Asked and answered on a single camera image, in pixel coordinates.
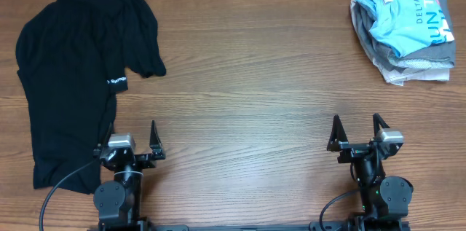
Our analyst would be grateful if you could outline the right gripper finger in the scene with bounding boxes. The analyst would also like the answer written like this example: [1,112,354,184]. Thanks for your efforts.
[327,114,349,152]
[373,113,390,136]

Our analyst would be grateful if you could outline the black t-shirt with logo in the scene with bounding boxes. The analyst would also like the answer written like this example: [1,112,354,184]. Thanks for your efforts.
[106,66,128,93]

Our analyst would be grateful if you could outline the black shirt on pile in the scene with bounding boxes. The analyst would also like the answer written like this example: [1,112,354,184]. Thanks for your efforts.
[15,0,166,194]

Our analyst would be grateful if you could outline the white mesh folded shirt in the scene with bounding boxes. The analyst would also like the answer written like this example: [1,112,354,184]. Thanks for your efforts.
[350,0,456,86]

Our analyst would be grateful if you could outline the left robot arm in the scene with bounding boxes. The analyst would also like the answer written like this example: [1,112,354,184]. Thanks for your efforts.
[93,121,166,230]

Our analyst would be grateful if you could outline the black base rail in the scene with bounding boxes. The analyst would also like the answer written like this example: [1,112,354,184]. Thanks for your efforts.
[89,221,411,231]

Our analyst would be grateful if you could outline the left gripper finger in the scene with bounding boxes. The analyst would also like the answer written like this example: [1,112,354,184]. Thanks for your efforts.
[149,120,166,160]
[100,122,113,147]

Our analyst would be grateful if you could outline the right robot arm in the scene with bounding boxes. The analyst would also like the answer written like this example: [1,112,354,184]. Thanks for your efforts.
[319,113,414,231]

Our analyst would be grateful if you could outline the light blue folded t-shirt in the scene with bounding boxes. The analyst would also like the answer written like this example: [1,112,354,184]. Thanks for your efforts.
[355,0,454,58]

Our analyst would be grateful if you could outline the dark grey folded shirt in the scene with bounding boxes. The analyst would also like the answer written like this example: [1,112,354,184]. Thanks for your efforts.
[350,0,456,73]

